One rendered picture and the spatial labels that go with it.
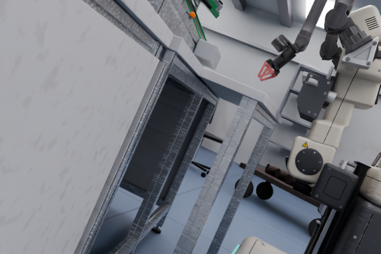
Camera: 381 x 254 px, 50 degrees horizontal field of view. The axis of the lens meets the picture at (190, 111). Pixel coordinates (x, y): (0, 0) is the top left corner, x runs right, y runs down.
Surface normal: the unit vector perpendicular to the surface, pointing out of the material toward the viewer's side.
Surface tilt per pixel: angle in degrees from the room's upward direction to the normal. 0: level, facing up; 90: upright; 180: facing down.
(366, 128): 90
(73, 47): 90
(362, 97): 90
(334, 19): 92
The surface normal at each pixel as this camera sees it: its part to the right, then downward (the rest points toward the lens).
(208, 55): -0.14, -0.04
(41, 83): 0.90, 0.40
